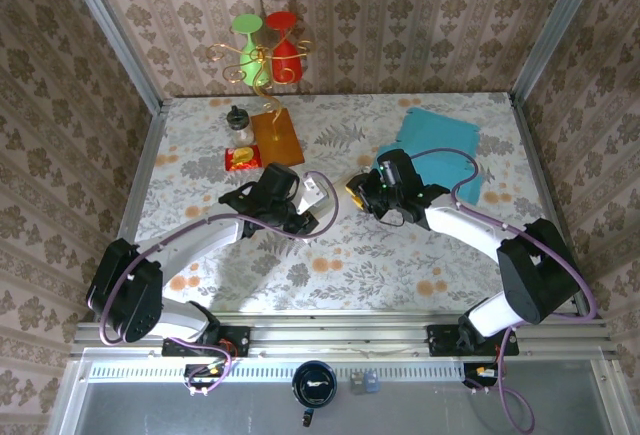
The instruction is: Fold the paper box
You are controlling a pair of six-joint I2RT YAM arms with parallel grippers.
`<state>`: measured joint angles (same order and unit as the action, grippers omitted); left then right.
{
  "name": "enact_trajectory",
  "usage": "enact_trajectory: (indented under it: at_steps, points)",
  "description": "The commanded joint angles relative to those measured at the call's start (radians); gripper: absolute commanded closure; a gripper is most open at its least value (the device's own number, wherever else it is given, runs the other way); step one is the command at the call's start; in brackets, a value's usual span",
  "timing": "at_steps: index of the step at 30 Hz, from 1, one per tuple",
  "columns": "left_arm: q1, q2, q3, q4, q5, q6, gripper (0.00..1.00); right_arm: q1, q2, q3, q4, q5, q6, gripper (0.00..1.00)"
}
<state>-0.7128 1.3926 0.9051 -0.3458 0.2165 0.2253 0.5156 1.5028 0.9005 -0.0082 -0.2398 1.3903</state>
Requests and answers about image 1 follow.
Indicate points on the teal paper box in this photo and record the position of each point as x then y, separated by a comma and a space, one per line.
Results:
440, 130

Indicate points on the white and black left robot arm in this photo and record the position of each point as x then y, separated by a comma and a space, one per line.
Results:
200, 242

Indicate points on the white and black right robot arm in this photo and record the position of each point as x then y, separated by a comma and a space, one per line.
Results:
465, 227

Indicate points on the red snack packet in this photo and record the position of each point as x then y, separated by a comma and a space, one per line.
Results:
242, 157

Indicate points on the small glass jar, black lid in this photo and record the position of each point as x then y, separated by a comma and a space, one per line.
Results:
239, 127

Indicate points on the floral patterned table cover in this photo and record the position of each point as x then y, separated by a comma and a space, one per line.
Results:
350, 280

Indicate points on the red plastic wine glass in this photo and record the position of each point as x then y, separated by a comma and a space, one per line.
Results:
285, 60

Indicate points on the green plastic wine glass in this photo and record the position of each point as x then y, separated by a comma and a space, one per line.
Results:
248, 60

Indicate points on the black round mug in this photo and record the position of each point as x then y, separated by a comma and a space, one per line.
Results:
315, 372

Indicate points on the small grey clip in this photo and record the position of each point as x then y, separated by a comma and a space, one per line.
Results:
357, 384

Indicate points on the small blue clip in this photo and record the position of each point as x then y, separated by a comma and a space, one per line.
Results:
372, 383

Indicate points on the black power connector block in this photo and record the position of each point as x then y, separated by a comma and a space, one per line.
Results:
472, 370
192, 370

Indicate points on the grey metal lower shelf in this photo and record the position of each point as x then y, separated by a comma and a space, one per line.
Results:
150, 410

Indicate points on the aluminium table end rail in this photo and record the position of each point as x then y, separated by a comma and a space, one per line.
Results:
340, 335

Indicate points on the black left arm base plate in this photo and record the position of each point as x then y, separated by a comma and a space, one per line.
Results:
240, 340

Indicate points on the aluminium table side rail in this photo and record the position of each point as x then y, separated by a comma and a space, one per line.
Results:
534, 155
148, 150

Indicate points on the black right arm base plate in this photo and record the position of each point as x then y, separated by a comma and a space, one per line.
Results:
440, 340

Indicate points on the aluminium frame post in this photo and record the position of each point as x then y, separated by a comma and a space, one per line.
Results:
114, 30
555, 30

